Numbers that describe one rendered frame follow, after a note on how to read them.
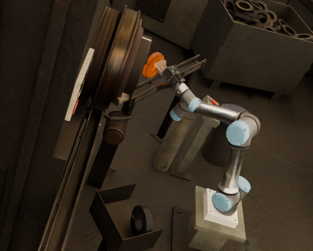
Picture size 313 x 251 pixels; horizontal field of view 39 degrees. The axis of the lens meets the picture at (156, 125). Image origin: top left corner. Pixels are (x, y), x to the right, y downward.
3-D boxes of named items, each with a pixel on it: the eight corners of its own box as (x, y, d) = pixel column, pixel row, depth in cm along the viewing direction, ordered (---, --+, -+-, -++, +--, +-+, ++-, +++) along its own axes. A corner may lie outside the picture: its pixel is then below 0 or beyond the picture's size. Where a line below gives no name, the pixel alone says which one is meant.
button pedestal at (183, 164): (169, 177, 322) (204, 113, 285) (171, 155, 341) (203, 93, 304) (190, 183, 324) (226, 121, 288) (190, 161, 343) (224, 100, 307)
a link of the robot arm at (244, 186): (244, 198, 263) (256, 184, 255) (233, 207, 253) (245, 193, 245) (229, 184, 267) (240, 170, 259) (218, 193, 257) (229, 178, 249)
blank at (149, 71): (144, 79, 257) (148, 82, 255) (140, 65, 242) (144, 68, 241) (161, 61, 260) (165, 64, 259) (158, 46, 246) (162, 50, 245)
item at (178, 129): (152, 169, 321) (178, 116, 290) (153, 158, 331) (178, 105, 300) (167, 174, 323) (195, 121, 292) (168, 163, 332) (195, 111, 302)
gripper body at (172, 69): (174, 63, 246) (187, 79, 244) (165, 72, 252) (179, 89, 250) (165, 66, 241) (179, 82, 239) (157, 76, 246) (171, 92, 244)
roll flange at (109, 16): (65, 117, 195) (92, 25, 167) (86, 64, 232) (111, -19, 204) (87, 124, 196) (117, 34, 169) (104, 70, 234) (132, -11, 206)
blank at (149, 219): (142, 248, 187) (149, 247, 189) (149, 215, 183) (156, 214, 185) (128, 230, 200) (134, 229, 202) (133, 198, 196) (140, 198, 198)
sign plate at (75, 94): (64, 119, 166) (75, 81, 155) (79, 83, 186) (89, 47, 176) (70, 121, 166) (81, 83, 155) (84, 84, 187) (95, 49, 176)
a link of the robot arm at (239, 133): (239, 206, 252) (261, 120, 228) (226, 217, 240) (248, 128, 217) (221, 196, 258) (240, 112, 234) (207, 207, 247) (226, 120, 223)
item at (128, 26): (87, 124, 196) (117, 34, 169) (104, 70, 234) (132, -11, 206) (101, 129, 197) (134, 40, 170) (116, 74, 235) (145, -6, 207)
